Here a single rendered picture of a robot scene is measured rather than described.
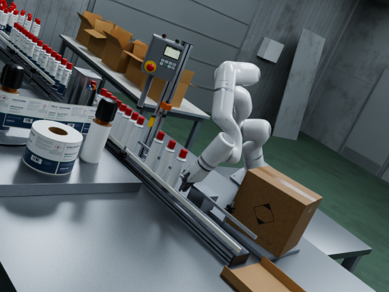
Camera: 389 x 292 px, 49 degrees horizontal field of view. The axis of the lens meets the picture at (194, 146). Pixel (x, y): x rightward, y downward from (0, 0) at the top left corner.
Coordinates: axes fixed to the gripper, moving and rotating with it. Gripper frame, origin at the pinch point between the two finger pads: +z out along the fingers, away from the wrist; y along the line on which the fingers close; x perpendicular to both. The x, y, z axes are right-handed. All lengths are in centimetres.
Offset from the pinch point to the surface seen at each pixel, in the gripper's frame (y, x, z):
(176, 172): 1.7, -7.4, -1.1
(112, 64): -131, -243, 101
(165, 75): -9, -57, -18
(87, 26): -145, -334, 116
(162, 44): -3, -65, -30
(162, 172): 1.0, -13.7, 6.4
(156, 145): 1.6, -25.9, 1.3
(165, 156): 1.9, -17.2, -0.6
